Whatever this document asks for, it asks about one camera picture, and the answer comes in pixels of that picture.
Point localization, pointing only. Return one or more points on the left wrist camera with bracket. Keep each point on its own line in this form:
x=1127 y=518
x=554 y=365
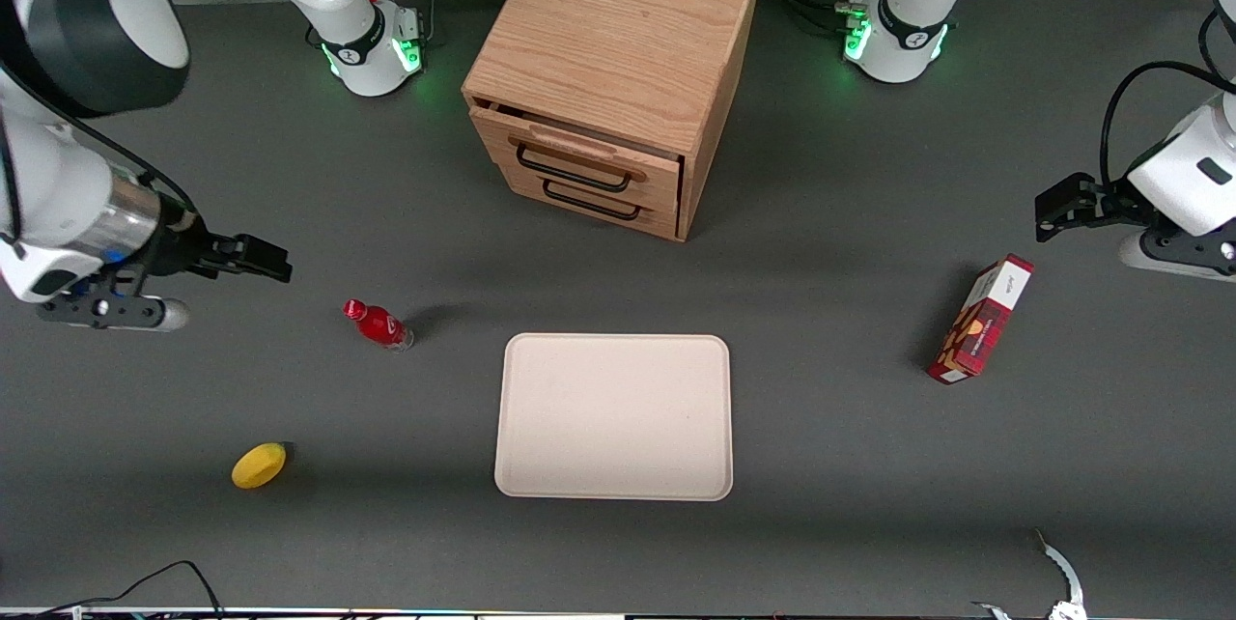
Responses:
x=1173 y=258

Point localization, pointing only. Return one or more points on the red coke bottle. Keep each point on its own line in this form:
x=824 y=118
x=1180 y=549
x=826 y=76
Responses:
x=379 y=325

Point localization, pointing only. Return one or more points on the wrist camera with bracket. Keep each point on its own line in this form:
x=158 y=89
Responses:
x=106 y=311
x=1173 y=258

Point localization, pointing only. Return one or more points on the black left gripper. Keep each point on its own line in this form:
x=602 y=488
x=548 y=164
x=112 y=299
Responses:
x=1107 y=201

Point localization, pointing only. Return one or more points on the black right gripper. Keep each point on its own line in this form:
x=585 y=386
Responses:
x=185 y=247

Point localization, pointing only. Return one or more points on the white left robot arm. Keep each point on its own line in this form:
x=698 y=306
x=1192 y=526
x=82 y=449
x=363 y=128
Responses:
x=1183 y=181

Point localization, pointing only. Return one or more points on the white curved plastic strip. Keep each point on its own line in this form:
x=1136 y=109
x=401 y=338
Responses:
x=1065 y=570

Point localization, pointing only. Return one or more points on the beige rectangular tray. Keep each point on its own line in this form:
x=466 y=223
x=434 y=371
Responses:
x=613 y=417

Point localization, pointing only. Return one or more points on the wooden drawer cabinet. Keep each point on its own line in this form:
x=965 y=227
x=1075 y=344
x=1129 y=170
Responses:
x=618 y=21

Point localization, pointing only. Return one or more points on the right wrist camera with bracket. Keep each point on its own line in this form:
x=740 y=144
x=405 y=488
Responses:
x=106 y=311

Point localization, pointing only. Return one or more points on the yellow lemon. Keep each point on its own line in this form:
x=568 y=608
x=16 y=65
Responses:
x=259 y=465

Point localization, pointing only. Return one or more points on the red cookie box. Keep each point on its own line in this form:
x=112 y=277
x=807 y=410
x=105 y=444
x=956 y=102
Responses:
x=980 y=321

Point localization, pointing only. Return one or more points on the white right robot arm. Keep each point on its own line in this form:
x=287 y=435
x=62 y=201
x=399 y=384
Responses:
x=58 y=195

